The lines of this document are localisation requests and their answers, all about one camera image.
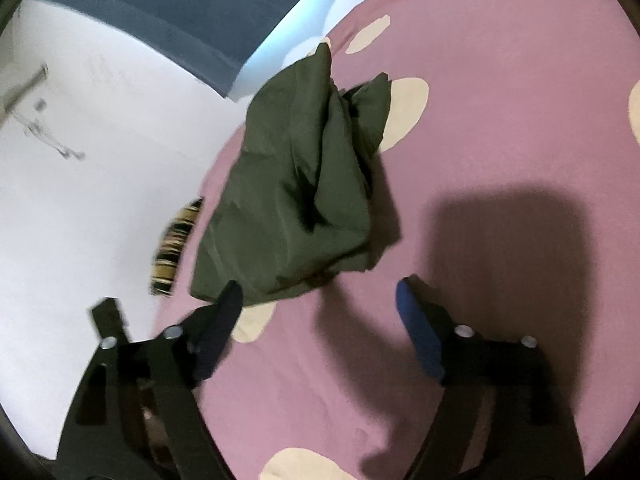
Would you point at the dark olive green garment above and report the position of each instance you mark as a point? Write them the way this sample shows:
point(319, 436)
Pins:
point(295, 209)

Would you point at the pink bedsheet with cream spots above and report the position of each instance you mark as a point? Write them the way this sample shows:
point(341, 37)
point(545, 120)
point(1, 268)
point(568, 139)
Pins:
point(510, 188)

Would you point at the brown black striped pillow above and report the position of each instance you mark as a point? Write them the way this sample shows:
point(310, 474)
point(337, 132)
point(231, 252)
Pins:
point(169, 252)

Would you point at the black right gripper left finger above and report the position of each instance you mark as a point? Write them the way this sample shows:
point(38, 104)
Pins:
point(134, 414)

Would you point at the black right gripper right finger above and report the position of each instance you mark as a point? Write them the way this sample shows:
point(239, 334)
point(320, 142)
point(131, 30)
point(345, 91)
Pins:
point(501, 416)

